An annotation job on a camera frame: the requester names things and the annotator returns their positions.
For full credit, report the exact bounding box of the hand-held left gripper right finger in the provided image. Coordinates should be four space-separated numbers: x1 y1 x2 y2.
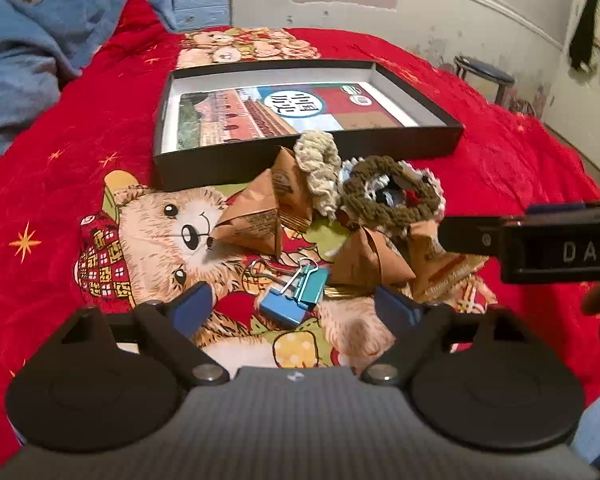
362 285 531 387

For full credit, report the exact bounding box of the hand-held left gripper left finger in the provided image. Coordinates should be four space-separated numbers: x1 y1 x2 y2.
62 282 231 387

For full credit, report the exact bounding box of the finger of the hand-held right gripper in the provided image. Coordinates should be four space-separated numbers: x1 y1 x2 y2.
438 215 527 257
526 201 588 217

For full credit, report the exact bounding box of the black white-trimmed scrunchie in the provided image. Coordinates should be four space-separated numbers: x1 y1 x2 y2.
380 160 447 218

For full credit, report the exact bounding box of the olive crocheted scrunchie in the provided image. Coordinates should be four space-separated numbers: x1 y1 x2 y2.
340 155 443 232

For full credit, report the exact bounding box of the black cardboard box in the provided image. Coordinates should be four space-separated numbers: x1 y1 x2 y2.
152 58 466 193

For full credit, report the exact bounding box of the brown flat paper packet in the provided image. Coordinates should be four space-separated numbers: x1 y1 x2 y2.
412 252 489 302

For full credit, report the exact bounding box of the brown triangular paper packet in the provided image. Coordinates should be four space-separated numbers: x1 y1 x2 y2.
406 220 453 281
327 225 417 295
270 145 315 228
211 169 285 257

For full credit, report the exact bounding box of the teal binder clip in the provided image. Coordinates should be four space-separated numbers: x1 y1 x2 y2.
280 257 332 309

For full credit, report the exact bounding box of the dark blue binder clip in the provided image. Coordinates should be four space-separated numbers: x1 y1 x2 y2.
242 265 308 332

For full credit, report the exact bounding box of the round black stool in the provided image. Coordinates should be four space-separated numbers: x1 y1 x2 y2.
452 55 518 107

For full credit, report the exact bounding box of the cream crocheted scrunchie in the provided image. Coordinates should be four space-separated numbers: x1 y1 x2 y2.
294 130 344 221

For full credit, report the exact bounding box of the colourful paperback book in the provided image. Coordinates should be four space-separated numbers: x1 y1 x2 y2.
177 81 400 152

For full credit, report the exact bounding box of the red bear-printed blanket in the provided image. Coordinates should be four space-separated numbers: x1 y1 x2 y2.
0 0 600 461

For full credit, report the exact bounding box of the blue fleece blanket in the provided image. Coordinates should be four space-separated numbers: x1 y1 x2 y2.
0 0 181 181

